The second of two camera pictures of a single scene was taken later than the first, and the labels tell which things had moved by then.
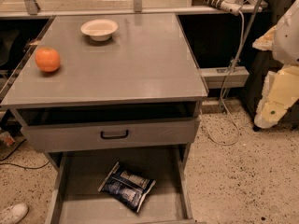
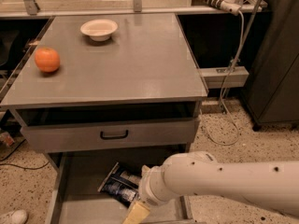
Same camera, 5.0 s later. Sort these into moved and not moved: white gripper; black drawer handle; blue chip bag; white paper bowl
Moved: white gripper
Not moved: white paper bowl; blue chip bag; black drawer handle
